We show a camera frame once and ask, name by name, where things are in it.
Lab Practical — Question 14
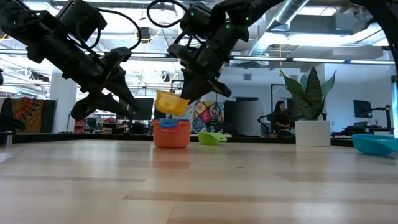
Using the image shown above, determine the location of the orange mandala wall hanging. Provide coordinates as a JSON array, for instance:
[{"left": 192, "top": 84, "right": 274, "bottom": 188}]
[{"left": 11, "top": 98, "right": 44, "bottom": 134}]

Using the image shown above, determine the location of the long ceiling light bar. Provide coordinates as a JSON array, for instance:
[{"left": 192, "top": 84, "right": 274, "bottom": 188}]
[{"left": 0, "top": 51, "right": 396, "bottom": 65}]

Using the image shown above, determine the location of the grey storage cabinet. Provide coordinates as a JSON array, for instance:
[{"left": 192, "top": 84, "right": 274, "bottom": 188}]
[{"left": 235, "top": 96, "right": 264, "bottom": 136}]

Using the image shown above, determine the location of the black overhead camera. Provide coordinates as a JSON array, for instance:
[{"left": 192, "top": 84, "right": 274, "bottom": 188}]
[{"left": 138, "top": 27, "right": 152, "bottom": 43}]

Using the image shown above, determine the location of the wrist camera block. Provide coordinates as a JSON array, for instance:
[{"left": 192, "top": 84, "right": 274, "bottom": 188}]
[
  {"left": 102, "top": 46, "right": 133, "bottom": 75},
  {"left": 167, "top": 43, "right": 190, "bottom": 65}
]

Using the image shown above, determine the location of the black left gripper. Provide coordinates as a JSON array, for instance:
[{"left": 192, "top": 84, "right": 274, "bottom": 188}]
[{"left": 27, "top": 30, "right": 140, "bottom": 121}]

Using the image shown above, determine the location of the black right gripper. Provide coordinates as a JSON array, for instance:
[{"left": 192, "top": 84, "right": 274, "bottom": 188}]
[{"left": 180, "top": 26, "right": 249, "bottom": 101}]

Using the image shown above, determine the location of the orange plastic measuring cup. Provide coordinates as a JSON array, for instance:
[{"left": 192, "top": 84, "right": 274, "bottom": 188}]
[{"left": 151, "top": 119, "right": 192, "bottom": 149}]

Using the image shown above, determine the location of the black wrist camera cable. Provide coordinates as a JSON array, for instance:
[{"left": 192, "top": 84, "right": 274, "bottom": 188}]
[
  {"left": 95, "top": 7, "right": 143, "bottom": 50},
  {"left": 146, "top": 0, "right": 189, "bottom": 44}
]

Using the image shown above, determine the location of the colourful patchwork wall hanging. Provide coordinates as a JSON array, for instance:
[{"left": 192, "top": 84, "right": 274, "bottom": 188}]
[{"left": 191, "top": 100, "right": 225, "bottom": 134}]

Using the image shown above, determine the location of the black aluminium table frame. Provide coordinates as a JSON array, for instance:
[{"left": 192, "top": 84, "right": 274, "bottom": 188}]
[{"left": 0, "top": 132, "right": 398, "bottom": 149}]

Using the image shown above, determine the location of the person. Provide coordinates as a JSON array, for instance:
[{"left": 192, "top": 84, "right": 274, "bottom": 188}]
[{"left": 267, "top": 100, "right": 295, "bottom": 138}]

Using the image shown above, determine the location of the green plastic measuring cup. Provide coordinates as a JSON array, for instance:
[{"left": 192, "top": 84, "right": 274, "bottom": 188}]
[{"left": 198, "top": 131, "right": 228, "bottom": 146}]

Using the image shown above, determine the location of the black monitor on arm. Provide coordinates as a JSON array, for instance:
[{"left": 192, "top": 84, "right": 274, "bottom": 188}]
[{"left": 353, "top": 100, "right": 373, "bottom": 119}]

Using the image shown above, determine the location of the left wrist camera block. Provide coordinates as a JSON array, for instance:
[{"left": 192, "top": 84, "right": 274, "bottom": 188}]
[{"left": 102, "top": 46, "right": 133, "bottom": 75}]

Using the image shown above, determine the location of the teal plastic measuring cup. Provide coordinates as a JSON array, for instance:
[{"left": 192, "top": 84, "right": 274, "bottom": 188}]
[{"left": 351, "top": 134, "right": 398, "bottom": 157}]

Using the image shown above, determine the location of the yellow plastic measuring cup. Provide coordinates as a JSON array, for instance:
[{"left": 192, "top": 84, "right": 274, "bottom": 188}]
[{"left": 154, "top": 90, "right": 191, "bottom": 116}]

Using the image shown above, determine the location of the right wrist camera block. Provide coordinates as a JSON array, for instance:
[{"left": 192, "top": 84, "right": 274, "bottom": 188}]
[{"left": 167, "top": 43, "right": 190, "bottom": 65}]

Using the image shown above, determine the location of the blue plastic measuring cup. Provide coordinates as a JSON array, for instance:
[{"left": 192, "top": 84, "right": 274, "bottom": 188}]
[{"left": 159, "top": 118, "right": 183, "bottom": 129}]

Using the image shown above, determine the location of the black left wrist camera cable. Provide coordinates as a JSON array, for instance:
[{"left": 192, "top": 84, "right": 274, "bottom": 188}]
[{"left": 95, "top": 7, "right": 143, "bottom": 50}]

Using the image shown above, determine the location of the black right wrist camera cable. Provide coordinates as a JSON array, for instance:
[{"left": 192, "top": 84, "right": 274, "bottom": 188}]
[{"left": 146, "top": 0, "right": 189, "bottom": 44}]

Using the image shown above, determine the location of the large black desk monitor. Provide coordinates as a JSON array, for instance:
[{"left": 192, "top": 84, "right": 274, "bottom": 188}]
[{"left": 132, "top": 98, "right": 155, "bottom": 121}]

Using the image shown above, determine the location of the snake plant in white pot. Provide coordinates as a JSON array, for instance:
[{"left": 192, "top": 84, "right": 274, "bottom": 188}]
[{"left": 279, "top": 67, "right": 338, "bottom": 147}]

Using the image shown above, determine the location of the silver diagonal ventilation duct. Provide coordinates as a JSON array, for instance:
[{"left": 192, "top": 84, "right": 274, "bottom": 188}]
[{"left": 248, "top": 0, "right": 312, "bottom": 57}]

